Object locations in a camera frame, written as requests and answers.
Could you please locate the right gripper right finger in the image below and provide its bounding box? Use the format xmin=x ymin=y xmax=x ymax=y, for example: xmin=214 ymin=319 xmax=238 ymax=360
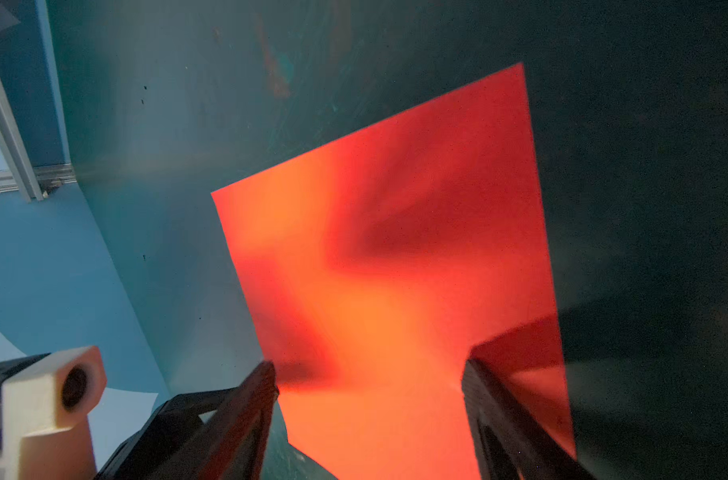
xmin=462 ymin=359 xmax=593 ymax=479

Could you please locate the rear aluminium frame bar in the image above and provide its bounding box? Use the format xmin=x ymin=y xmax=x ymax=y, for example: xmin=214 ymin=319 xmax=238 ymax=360
xmin=0 ymin=163 xmax=76 ymax=201

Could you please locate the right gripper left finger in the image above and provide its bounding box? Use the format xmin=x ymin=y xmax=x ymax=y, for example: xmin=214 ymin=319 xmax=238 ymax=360
xmin=149 ymin=361 xmax=279 ymax=479

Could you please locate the left aluminium frame post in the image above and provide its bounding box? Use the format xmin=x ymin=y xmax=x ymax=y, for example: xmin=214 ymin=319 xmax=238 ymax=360
xmin=0 ymin=78 xmax=33 ymax=175

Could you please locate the red square paper sheet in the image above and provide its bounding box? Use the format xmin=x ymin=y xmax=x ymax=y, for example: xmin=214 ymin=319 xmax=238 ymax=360
xmin=212 ymin=64 xmax=577 ymax=479

